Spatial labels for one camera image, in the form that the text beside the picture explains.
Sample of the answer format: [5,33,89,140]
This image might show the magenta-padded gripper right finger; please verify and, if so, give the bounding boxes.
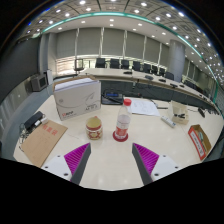
[131,142,183,187]

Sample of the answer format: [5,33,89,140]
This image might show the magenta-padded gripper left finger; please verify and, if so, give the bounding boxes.
[40,142,92,186]

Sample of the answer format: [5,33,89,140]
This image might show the clear red-capped water bottle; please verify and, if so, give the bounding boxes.
[114,98,133,141]

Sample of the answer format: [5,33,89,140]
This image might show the red and cream mug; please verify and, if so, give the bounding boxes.
[85,115,104,141]

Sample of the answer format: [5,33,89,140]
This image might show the brown paper envelope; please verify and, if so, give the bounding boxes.
[20,119,69,168]

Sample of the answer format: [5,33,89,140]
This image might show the flat round red coaster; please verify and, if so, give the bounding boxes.
[112,130,130,143]

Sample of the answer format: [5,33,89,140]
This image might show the white remote control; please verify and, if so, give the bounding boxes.
[160,115,177,129]

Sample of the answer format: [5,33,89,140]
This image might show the small white charger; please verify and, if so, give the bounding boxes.
[33,116,50,127]

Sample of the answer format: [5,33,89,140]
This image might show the white printed paper sheet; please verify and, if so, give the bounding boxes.
[130,97,162,118]

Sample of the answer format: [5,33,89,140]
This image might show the open red cardboard box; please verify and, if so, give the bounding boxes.
[187,124,213,162]

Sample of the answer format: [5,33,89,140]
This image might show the small open white box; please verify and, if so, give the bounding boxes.
[167,99,190,126]

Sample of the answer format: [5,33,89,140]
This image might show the white copy paper carton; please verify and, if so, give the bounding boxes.
[52,75,102,122]

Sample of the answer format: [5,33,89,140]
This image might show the black power adapter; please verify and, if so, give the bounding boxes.
[23,110,45,130]

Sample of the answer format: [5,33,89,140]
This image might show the long curved conference desk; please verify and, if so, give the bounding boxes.
[78,67,223,116]

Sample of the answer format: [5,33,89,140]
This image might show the grey equipment cabinet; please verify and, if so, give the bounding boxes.
[29,69,54,93]

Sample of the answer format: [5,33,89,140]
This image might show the row of black chairs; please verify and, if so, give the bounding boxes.
[94,57,176,81]

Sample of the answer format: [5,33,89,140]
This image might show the recessed ceiling lights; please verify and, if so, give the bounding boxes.
[28,0,224,81]

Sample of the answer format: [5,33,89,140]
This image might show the tangled black cable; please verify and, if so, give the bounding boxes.
[18,123,31,144]

